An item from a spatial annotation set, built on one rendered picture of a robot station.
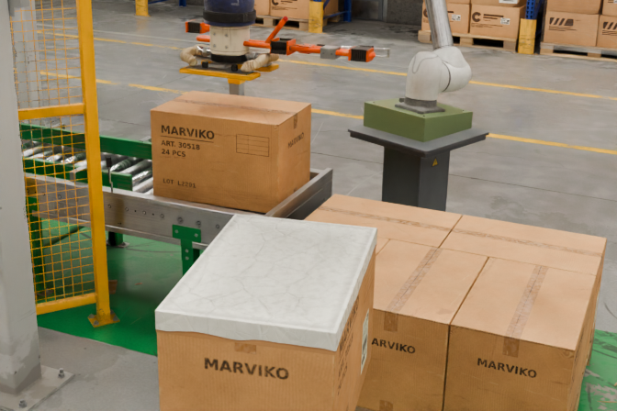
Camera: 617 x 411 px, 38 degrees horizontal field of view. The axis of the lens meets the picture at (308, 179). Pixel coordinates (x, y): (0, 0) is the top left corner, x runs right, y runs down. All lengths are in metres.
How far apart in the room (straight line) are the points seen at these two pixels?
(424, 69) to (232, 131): 1.02
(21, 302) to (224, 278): 1.54
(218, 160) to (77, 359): 1.01
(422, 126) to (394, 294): 1.24
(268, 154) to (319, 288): 1.70
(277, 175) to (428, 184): 0.93
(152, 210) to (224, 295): 1.88
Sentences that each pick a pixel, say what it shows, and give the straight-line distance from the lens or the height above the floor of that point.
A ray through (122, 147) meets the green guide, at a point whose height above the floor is 0.60.
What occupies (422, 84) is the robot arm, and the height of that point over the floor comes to 0.99.
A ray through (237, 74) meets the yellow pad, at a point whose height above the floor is 1.13.
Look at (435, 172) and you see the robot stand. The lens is 4.36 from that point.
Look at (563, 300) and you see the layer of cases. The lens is 3.21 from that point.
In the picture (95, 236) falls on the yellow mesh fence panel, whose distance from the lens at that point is 3.95.
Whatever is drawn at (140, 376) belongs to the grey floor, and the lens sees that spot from 3.70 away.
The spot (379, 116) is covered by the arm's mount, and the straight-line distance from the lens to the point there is 4.31.
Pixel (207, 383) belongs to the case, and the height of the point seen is 0.86.
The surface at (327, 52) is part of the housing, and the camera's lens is 3.66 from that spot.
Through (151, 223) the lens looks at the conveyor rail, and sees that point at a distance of 3.89.
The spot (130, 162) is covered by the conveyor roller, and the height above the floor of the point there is 0.54.
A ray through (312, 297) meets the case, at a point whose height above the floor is 1.02.
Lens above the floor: 1.92
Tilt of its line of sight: 19 degrees down
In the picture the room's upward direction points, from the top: 1 degrees clockwise
